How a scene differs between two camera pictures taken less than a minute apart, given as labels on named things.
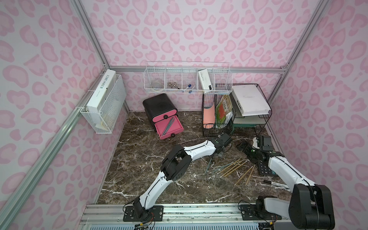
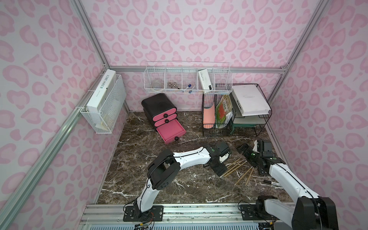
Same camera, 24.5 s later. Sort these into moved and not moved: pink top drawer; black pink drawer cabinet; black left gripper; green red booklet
Moved: black left gripper
Not moved: pink top drawer; black pink drawer cabinet; green red booklet
